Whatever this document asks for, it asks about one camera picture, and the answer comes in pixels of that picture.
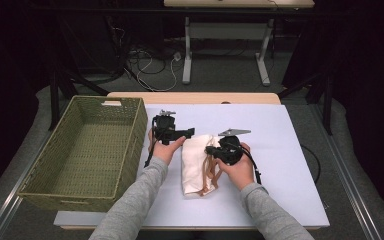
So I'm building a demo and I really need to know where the white-legged desk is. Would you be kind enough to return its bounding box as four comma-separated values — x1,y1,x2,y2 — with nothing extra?
163,0,315,87

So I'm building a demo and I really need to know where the light wooden table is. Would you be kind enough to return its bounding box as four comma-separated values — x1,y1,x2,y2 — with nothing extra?
59,92,283,232

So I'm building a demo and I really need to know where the person's right hand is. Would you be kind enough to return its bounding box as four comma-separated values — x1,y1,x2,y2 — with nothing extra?
215,142,256,192

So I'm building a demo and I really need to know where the thin black floor cable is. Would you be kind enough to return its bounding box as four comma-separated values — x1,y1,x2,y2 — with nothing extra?
301,144,322,185

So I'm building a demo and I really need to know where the bundle of black floor cables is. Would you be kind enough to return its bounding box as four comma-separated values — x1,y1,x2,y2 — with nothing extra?
106,19,168,84

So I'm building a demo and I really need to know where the left hand-held gripper cable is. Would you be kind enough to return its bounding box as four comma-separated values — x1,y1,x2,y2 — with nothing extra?
143,116,158,168

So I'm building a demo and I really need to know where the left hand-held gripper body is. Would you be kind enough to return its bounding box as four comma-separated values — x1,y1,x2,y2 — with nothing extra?
152,109,186,146

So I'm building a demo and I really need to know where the green woven basket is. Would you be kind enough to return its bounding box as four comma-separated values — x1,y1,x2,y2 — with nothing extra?
17,95,149,214

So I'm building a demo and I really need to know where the metal floor rail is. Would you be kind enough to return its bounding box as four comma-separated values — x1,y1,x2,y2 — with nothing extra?
0,133,53,240
308,104,383,240

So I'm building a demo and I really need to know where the white floor cable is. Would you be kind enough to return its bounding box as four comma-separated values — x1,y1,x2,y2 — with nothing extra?
136,49,179,93

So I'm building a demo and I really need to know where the person's left hand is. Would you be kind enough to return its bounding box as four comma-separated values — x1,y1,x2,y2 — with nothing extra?
147,129,187,166

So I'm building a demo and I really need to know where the hand-held gripper cable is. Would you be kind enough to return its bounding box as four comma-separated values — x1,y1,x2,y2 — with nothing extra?
241,146,263,185
143,116,158,168

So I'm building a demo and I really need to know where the black metal stand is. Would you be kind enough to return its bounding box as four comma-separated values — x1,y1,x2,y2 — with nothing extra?
278,71,334,136
48,66,109,131

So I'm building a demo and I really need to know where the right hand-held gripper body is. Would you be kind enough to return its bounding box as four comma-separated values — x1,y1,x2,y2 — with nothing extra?
217,128,252,167

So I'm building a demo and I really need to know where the cream baby bodysuit brown trim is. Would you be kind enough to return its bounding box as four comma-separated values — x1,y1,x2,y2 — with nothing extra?
180,133,222,198

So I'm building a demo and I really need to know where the white board sheet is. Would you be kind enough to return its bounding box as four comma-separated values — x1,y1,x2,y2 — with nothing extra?
53,103,330,229

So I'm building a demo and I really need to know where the right hand-held gripper cable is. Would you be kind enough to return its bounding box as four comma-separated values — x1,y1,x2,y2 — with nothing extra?
241,146,263,185

